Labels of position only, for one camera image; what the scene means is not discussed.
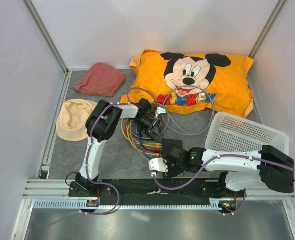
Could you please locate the blue ethernet cable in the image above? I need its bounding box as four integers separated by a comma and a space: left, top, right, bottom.
127, 122, 161, 161

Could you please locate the orange Mickey Mouse pillow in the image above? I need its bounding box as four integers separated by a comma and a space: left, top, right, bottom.
120, 50, 254, 118

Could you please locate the red cloth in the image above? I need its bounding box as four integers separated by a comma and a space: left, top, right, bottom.
73, 62, 126, 97

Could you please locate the yellow ethernet cable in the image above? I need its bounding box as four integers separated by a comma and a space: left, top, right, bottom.
121, 118, 163, 151

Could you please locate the grey slotted cable duct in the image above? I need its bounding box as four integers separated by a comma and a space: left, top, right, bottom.
34, 199, 222, 211

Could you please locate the black network switch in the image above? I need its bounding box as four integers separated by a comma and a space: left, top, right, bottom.
145, 126, 183, 163

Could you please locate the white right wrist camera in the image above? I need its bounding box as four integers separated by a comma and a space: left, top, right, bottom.
148, 157, 169, 177

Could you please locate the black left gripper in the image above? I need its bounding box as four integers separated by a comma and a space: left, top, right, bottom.
131, 116, 163, 146

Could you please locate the grey ethernet cable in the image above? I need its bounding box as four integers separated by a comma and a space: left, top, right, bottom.
132, 84, 217, 137

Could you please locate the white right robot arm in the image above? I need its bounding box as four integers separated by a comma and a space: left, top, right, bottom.
161, 139, 295, 197

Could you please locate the peach bucket hat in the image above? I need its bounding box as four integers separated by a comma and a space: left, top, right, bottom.
56, 99, 98, 142

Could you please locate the red ethernet cable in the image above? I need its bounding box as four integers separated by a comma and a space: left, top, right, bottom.
128, 119, 163, 153

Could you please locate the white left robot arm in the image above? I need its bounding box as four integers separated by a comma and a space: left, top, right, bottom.
75, 98, 162, 197

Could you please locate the white plastic basket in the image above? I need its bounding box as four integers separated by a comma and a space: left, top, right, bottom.
205, 112, 290, 155

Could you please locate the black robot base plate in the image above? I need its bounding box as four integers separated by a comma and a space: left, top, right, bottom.
68, 178, 245, 205

